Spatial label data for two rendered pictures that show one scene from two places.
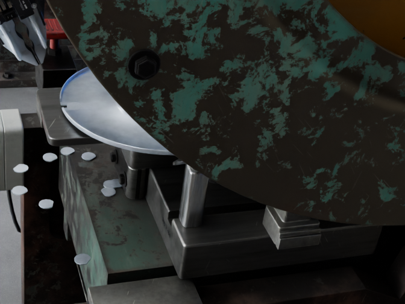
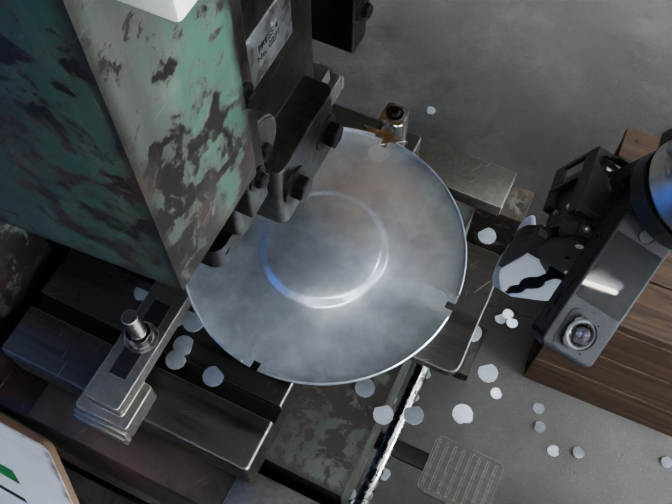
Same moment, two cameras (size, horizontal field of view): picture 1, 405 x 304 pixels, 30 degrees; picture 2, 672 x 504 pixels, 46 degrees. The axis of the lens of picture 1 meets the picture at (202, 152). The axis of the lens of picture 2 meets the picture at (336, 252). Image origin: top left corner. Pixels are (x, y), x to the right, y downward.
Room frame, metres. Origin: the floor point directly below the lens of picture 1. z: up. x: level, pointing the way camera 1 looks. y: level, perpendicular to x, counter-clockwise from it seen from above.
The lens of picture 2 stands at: (1.21, 0.36, 1.50)
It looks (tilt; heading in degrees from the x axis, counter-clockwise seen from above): 63 degrees down; 228
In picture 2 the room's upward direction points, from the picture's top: straight up
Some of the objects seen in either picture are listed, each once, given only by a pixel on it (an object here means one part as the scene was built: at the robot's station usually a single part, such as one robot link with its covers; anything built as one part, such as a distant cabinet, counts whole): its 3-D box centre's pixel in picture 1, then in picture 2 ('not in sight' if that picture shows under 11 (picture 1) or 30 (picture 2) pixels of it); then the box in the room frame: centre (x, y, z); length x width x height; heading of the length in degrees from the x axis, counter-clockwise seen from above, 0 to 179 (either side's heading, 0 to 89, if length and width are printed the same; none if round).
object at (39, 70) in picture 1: (55, 99); not in sight; (1.21, 0.29, 0.62); 0.10 x 0.06 x 0.20; 23
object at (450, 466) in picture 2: not in sight; (333, 419); (0.96, 0.08, 0.14); 0.59 x 0.10 x 0.05; 113
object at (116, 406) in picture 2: not in sight; (136, 344); (1.17, 0.02, 0.76); 0.17 x 0.06 x 0.10; 23
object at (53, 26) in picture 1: (54, 43); not in sight; (1.23, 0.29, 0.72); 0.07 x 0.06 x 0.08; 113
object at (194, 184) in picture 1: (194, 192); (392, 135); (0.80, 0.00, 0.75); 0.03 x 0.03 x 0.10; 23
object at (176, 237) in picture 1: (230, 158); (229, 247); (1.01, -0.05, 0.68); 0.45 x 0.30 x 0.06; 23
